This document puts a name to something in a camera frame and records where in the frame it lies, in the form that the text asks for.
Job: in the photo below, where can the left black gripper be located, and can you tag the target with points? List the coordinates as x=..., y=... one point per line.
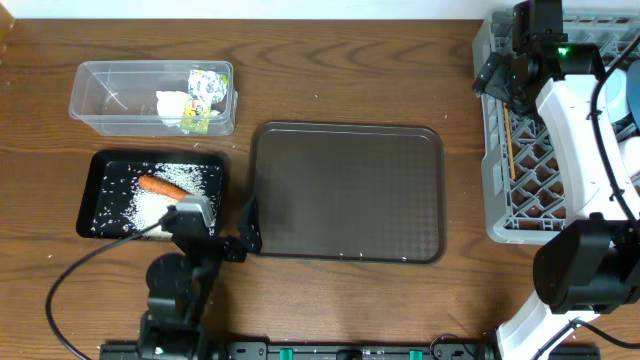
x=252, y=239

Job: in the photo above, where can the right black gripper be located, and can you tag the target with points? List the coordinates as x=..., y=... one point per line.
x=494, y=78

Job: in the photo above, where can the pile of rice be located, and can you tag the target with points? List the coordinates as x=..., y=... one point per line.
x=123, y=208

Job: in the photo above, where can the black rectangular tray bin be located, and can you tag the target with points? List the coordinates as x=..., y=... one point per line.
x=102, y=158

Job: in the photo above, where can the grey dishwasher rack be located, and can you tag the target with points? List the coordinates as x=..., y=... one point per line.
x=530, y=210

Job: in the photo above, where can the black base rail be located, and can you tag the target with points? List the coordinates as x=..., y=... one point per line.
x=262, y=351

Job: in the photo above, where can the orange carrot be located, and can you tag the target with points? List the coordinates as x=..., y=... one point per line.
x=161, y=187

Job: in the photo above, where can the dark blue plate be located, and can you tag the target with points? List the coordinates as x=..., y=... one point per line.
x=633, y=91

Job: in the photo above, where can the light blue bowl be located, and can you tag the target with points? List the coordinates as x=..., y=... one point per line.
x=616, y=96

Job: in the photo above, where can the wooden chopstick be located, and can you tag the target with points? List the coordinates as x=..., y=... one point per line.
x=512, y=168

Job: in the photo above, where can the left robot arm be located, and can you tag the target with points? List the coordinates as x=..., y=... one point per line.
x=180, y=283

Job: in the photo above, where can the clear plastic bin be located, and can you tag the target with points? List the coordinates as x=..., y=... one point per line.
x=118, y=98

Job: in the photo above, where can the white tissue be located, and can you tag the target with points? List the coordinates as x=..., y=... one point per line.
x=170, y=106

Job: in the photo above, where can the yellow silver snack wrapper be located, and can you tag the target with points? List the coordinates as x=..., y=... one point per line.
x=206, y=88

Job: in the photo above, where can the dark brown serving tray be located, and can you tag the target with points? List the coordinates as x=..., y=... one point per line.
x=370, y=193

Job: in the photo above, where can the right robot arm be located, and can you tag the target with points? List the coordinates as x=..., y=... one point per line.
x=591, y=267

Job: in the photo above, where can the white plastic cup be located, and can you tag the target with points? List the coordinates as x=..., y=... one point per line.
x=630, y=154

